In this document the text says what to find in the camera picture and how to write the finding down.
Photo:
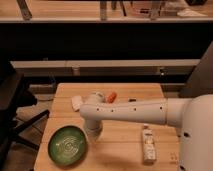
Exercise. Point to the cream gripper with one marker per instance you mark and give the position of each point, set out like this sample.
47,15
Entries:
93,136

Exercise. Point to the green ceramic bowl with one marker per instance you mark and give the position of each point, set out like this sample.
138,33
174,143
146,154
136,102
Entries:
67,145

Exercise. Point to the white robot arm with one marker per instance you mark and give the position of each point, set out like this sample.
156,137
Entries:
194,116

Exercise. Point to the white sponge block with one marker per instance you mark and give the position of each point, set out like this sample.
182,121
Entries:
76,102

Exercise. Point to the orange carrot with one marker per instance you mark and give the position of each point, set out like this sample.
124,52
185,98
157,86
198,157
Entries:
111,98

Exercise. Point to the white lotion bottle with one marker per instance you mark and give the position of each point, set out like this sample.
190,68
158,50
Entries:
149,151

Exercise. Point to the black office chair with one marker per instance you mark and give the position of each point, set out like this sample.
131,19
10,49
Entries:
14,93

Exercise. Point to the long wooden bench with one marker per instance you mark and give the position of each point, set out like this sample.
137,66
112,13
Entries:
106,67

